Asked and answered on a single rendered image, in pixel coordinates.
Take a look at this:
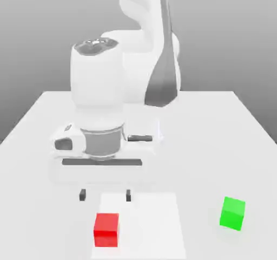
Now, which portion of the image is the small red cube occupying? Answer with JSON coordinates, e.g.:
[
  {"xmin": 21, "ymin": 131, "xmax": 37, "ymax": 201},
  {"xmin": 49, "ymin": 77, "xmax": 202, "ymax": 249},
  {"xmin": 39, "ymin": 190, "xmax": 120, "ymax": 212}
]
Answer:
[{"xmin": 93, "ymin": 212, "xmax": 120, "ymax": 248}]

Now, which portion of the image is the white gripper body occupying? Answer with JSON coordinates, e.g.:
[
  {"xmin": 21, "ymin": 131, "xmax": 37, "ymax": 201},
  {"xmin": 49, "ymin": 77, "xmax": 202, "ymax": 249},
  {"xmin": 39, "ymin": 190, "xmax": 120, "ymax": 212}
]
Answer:
[{"xmin": 48, "ymin": 153, "xmax": 157, "ymax": 186}]

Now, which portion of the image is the small green cube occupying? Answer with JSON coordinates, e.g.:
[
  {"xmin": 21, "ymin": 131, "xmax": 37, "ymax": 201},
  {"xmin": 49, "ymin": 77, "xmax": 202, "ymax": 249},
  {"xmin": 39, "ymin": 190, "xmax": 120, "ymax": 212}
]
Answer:
[{"xmin": 219, "ymin": 196, "xmax": 246, "ymax": 232}]

